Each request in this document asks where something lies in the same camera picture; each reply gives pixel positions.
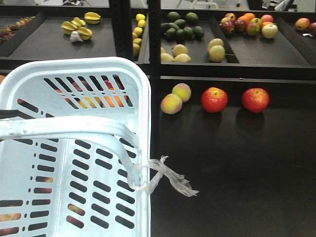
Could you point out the red apple middle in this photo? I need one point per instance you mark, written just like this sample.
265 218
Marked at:
214 100

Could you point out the red apple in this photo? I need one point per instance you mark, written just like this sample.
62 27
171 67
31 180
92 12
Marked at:
214 100
255 100

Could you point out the black wooden produce stand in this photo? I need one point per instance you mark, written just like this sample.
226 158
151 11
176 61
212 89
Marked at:
255 173

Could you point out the clear plastic strip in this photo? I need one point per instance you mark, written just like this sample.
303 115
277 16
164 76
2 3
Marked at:
177 181

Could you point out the light blue plastic basket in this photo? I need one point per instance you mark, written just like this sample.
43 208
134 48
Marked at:
64 161

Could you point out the yellow starfruit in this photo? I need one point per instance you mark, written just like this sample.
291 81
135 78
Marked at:
92 17

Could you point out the white garlic bulb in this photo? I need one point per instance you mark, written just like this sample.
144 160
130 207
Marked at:
75 37

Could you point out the red apple right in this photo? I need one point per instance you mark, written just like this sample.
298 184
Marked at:
255 100

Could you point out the pale peach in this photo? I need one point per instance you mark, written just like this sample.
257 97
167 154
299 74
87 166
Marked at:
171 104
183 91

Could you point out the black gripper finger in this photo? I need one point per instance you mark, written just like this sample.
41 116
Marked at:
6 114

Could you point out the pale peach front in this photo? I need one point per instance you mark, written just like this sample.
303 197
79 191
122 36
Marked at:
171 104

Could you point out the pale peach back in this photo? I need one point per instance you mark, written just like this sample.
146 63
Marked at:
183 91

